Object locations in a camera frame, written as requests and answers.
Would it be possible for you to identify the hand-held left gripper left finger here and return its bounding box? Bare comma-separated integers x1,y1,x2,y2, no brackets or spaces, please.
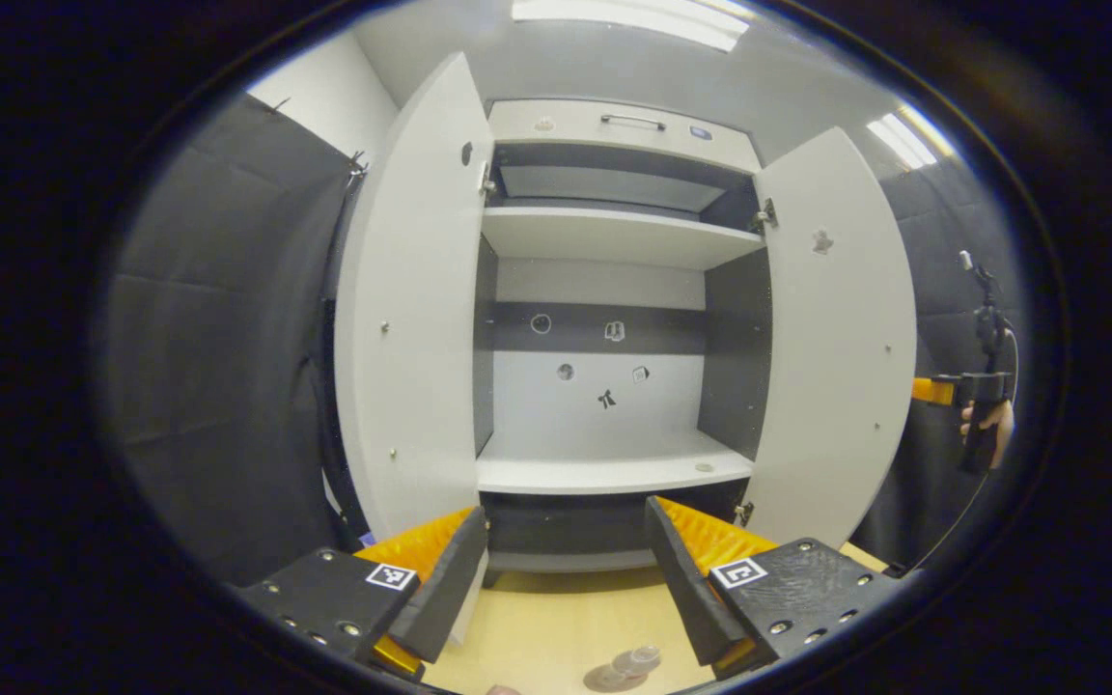
242,505,490,682

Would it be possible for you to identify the clear bottle with pink label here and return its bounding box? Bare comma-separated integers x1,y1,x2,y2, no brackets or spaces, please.
598,645,663,688

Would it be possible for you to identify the black backdrop cloth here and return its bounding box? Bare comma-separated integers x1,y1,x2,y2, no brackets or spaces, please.
97,92,1030,585

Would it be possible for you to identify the long ceiling light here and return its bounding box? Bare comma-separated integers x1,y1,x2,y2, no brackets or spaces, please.
511,0,752,52
867,104,958,170

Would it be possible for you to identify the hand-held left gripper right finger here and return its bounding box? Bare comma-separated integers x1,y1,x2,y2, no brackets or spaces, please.
643,495,906,681

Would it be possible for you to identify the round brown coaster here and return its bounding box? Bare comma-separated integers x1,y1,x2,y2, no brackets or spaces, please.
583,664,649,694

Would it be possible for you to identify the white cabinet door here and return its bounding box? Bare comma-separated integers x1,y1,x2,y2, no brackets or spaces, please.
334,51,497,646
737,125,919,551

